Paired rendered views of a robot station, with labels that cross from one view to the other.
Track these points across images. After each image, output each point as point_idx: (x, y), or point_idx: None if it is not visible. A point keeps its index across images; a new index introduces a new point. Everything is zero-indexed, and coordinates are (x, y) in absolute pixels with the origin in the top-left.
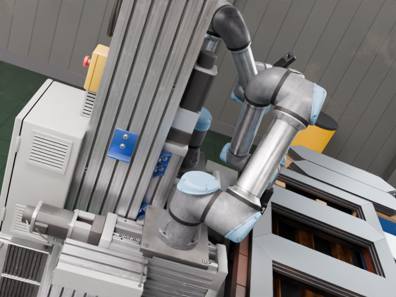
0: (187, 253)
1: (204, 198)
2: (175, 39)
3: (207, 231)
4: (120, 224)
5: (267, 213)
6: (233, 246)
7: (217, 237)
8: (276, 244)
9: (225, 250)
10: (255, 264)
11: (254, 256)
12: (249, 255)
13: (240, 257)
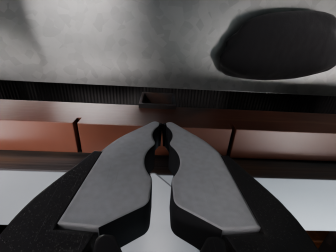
0: None
1: None
2: None
3: (260, 15)
4: None
5: (333, 220)
6: (278, 101)
7: (236, 50)
8: (168, 237)
9: (207, 82)
10: (9, 182)
11: (48, 178)
12: (81, 158)
13: (52, 128)
